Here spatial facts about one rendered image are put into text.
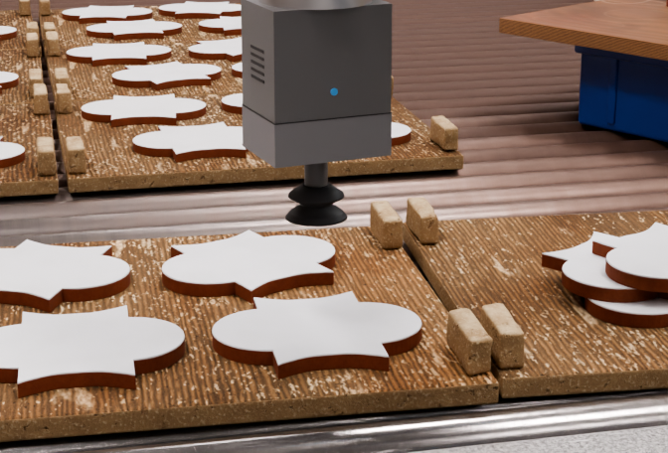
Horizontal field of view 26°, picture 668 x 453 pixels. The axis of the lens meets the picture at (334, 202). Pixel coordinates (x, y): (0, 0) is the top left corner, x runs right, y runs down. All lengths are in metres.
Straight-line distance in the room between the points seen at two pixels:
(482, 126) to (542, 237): 0.50
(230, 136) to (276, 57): 0.63
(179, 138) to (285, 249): 0.40
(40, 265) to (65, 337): 0.16
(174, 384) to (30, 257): 0.26
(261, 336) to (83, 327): 0.13
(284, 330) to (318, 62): 0.20
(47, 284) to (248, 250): 0.17
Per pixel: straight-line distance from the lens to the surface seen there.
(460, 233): 1.27
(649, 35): 1.66
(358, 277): 1.16
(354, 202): 1.41
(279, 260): 1.16
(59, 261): 1.18
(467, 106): 1.85
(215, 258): 1.17
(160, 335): 1.02
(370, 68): 0.96
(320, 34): 0.94
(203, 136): 1.56
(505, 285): 1.15
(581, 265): 1.13
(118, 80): 1.87
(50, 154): 1.46
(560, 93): 1.90
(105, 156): 1.53
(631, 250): 1.13
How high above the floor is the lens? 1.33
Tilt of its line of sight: 17 degrees down
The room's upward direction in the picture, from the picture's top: straight up
